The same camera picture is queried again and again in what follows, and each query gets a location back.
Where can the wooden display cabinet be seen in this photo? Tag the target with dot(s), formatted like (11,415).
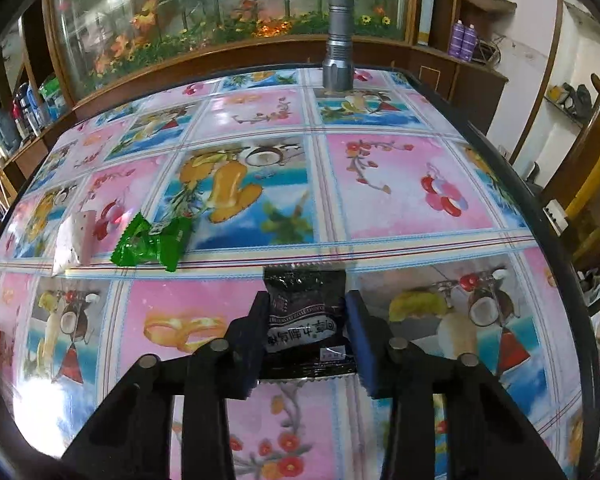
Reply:
(180,67)

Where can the grey metal flashlight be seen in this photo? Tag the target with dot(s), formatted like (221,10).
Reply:
(338,45)

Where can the black snack packet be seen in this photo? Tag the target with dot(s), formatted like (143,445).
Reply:
(305,320)

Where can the printed fruit tablecloth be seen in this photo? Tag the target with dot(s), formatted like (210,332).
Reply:
(380,185)

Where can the pair of shoes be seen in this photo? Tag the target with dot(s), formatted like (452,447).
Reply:
(570,100)

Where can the pink white snack packet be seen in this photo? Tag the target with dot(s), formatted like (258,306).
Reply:
(75,242)

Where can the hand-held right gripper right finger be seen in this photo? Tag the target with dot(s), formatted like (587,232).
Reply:
(365,345)

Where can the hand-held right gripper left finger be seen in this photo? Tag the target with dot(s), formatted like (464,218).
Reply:
(250,345)

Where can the white power strip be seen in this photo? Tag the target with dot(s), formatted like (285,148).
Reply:
(555,216)

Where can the blue plastic bottle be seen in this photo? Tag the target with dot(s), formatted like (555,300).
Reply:
(30,105)

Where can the green snack packet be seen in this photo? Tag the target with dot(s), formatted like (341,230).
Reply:
(150,245)

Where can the green packet on shelf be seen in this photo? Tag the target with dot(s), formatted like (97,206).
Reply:
(51,95)

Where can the wooden chair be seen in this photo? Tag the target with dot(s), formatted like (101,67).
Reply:
(597,160)

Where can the purple spray can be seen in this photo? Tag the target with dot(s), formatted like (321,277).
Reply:
(458,40)
(470,42)

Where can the glass panel with artificial flowers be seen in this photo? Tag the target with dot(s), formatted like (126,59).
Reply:
(205,5)

